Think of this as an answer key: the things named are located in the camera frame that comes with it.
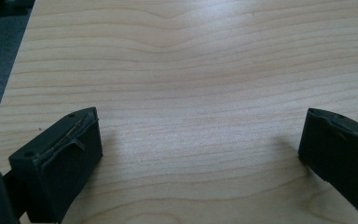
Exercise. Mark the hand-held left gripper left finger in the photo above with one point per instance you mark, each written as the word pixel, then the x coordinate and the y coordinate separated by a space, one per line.
pixel 59 161

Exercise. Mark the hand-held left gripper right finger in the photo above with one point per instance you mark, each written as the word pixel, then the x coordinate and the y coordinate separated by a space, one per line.
pixel 341 149

